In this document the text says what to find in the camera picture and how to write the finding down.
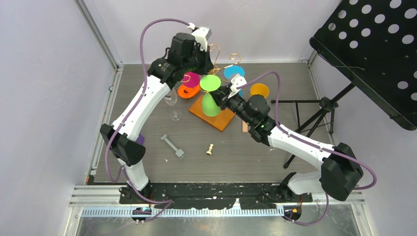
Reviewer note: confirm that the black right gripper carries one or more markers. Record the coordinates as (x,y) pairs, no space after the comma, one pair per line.
(218,94)

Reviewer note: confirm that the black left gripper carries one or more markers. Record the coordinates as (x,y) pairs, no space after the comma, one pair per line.
(207,65)

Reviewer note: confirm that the green plastic wine glass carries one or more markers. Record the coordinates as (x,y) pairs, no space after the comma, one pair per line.
(208,84)

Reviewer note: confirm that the pink plastic wine glass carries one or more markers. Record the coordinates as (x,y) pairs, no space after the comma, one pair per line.
(191,80)

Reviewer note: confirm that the blue plastic wine glass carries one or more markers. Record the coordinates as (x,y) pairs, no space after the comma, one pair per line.
(230,72)

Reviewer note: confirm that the gold rack with wooden base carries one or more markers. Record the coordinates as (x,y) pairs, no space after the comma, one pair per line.
(225,116)

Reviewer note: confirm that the yellow plastic wine glass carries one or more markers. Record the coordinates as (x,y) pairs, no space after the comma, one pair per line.
(259,89)

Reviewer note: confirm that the clear stemmed wine glass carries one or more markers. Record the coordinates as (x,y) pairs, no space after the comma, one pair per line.
(171,99)

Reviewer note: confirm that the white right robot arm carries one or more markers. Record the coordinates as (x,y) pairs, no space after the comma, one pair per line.
(337,173)

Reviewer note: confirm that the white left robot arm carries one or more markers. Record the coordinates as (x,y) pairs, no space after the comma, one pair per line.
(187,53)

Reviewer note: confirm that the orange plastic U-shaped toy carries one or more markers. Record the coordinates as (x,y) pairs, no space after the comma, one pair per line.
(187,93)

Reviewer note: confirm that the small wooden block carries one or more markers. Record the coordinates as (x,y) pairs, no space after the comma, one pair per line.
(244,127)

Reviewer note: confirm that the white chess piece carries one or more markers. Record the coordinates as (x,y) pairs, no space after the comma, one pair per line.
(209,151)

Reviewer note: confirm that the grey metal T-shaped part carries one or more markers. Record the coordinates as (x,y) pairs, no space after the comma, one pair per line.
(178,152)

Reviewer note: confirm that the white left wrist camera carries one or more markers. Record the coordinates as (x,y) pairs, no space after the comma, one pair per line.
(201,34)

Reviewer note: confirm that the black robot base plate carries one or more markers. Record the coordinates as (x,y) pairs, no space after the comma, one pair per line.
(216,196)

